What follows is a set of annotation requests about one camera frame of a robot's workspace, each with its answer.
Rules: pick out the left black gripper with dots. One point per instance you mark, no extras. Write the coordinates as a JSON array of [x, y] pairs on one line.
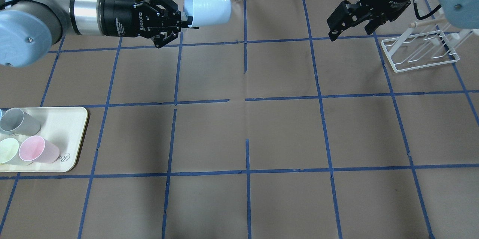
[[119, 16]]

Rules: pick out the light blue cup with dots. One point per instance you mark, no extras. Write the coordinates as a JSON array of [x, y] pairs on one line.
[[207, 12]]

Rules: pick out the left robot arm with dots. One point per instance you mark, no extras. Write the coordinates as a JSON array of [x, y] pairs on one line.
[[30, 27]]

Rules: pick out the grey cup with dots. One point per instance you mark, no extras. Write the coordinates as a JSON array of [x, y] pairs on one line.
[[17, 121]]

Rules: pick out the pink cup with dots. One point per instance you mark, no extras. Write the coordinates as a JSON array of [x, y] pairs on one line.
[[38, 149]]

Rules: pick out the pale green cup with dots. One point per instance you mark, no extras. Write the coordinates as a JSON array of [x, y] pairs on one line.
[[9, 152]]

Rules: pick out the cream plastic tray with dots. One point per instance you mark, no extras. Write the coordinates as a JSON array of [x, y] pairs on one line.
[[62, 126]]

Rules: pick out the white wire cup rack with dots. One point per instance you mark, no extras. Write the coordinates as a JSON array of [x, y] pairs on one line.
[[425, 44]]

